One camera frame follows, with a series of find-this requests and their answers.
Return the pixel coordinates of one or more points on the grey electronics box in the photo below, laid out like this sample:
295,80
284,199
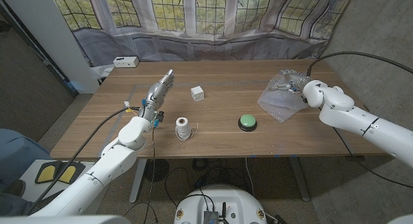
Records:
210,217

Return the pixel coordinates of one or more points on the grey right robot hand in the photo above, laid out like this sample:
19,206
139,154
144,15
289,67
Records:
295,78

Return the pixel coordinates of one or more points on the printed window backdrop cloth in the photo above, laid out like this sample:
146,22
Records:
209,46

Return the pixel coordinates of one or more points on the white power outlet box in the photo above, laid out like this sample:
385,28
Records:
126,61

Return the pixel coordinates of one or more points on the grey table leg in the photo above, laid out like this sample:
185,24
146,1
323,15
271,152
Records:
300,182

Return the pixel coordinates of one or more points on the white floor platform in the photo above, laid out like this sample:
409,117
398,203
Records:
30,188

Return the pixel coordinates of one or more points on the person's leg blue jeans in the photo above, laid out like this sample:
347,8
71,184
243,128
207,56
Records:
16,153

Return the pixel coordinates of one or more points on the black yellow foot pedal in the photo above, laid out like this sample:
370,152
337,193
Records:
48,173

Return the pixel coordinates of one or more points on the white robot torso base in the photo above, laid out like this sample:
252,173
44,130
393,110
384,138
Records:
222,201

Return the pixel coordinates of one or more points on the black round floor disc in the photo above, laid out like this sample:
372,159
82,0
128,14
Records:
157,169

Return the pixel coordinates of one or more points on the small white cube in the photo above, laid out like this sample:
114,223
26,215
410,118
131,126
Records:
197,93

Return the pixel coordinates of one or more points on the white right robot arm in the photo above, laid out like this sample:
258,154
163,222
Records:
355,117

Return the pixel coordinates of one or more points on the green button black base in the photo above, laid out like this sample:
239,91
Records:
247,121

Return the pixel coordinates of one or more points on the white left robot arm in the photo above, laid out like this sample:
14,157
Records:
109,166

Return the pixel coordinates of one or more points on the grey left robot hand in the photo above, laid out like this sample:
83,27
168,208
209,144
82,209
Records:
156,93

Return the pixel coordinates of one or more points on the white thread spool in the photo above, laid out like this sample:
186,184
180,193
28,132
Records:
183,128

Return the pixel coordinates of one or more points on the white table leg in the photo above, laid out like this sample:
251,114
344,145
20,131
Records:
137,185

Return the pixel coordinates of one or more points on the clear bubble wrap sheet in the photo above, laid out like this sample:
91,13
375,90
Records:
277,104

